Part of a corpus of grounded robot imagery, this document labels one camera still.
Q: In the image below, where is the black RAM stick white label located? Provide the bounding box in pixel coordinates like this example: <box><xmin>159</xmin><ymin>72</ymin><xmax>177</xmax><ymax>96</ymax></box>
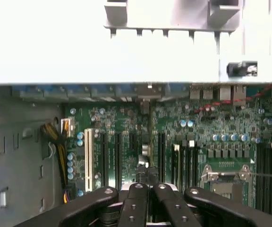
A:
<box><xmin>173</xmin><ymin>143</ymin><xmax>183</xmax><ymax>184</ymax></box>

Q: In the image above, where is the CPU socket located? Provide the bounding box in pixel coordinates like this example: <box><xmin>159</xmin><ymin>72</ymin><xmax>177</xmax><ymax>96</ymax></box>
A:
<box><xmin>200</xmin><ymin>164</ymin><xmax>254</xmax><ymax>209</ymax></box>

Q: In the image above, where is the long black expansion slot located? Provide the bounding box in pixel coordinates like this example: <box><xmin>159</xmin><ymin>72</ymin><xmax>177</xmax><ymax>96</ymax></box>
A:
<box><xmin>114</xmin><ymin>132</ymin><xmax>122</xmax><ymax>187</ymax></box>
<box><xmin>158</xmin><ymin>132</ymin><xmax>166</xmax><ymax>184</ymax></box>
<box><xmin>100</xmin><ymin>132</ymin><xmax>108</xmax><ymax>187</ymax></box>

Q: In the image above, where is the white expansion slot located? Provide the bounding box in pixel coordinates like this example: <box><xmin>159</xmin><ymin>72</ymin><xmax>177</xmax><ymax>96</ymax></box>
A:
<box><xmin>84</xmin><ymin>128</ymin><xmax>94</xmax><ymax>192</ymax></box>

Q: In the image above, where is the short black expansion slot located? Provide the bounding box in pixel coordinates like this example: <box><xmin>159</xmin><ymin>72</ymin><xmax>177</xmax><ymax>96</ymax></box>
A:
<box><xmin>130</xmin><ymin>132</ymin><xmax>138</xmax><ymax>149</ymax></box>

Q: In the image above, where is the green motherboard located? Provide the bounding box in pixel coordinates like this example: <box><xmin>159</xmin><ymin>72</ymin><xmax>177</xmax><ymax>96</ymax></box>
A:
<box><xmin>62</xmin><ymin>85</ymin><xmax>272</xmax><ymax>213</ymax></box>

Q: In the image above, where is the white power connector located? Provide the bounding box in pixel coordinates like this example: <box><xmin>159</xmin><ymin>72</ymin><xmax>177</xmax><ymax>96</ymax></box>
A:
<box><xmin>60</xmin><ymin>117</ymin><xmax>75</xmax><ymax>138</ymax></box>

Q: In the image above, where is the grey power supply unit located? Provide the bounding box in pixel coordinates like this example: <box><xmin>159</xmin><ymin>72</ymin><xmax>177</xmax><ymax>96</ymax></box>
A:
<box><xmin>0</xmin><ymin>99</ymin><xmax>65</xmax><ymax>227</ymax></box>

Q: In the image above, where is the open black PC case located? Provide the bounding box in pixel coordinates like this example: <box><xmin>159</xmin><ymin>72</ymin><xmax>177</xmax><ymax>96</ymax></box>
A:
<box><xmin>0</xmin><ymin>81</ymin><xmax>272</xmax><ymax>227</ymax></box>

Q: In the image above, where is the grey parts rack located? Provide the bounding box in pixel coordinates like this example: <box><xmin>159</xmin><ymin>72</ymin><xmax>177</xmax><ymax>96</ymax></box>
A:
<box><xmin>103</xmin><ymin>0</ymin><xmax>244</xmax><ymax>54</ymax></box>

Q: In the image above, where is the yellow black power wire bundle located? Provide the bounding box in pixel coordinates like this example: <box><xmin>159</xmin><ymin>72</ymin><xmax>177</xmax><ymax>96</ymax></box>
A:
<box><xmin>41</xmin><ymin>122</ymin><xmax>68</xmax><ymax>204</ymax></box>

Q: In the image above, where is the red black twisted wire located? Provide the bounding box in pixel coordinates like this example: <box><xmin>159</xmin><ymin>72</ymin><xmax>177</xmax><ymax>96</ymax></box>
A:
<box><xmin>195</xmin><ymin>86</ymin><xmax>272</xmax><ymax>113</ymax></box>

